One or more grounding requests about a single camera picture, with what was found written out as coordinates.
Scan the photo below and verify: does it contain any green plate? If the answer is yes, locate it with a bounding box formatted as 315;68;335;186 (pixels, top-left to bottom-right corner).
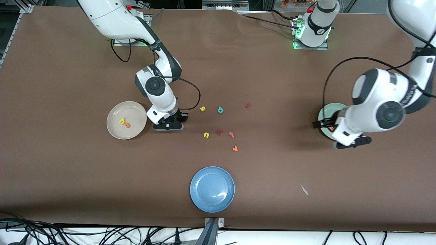
318;103;348;141

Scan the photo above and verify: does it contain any brown paper table cover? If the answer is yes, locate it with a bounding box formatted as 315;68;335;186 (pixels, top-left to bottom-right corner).
0;6;436;232

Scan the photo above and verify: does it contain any black base power cable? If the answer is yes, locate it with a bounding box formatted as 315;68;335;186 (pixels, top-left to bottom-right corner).
237;13;302;30
269;9;297;21

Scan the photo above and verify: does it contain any grey power strip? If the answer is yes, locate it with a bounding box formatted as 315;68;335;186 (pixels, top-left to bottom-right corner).
199;0;249;11

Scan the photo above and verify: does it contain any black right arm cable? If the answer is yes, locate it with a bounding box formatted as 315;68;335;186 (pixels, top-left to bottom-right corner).
111;39;201;111

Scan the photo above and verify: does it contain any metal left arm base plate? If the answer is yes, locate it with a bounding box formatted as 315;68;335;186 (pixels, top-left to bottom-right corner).
292;19;329;51

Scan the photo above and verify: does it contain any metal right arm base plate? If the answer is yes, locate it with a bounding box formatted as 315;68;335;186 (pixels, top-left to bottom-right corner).
113;14;152;47

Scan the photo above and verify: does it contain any aluminium frame profile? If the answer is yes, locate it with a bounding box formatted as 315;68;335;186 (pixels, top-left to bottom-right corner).
0;0;34;68

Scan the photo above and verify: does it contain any beige brown plate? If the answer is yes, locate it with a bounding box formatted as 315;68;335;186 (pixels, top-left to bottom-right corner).
106;101;147;140

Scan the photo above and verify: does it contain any blue plate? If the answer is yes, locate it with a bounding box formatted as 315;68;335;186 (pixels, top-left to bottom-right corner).
190;166;235;213

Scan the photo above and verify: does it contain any grey metal camera mast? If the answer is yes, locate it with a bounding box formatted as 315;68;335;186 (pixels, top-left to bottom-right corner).
195;217;225;245

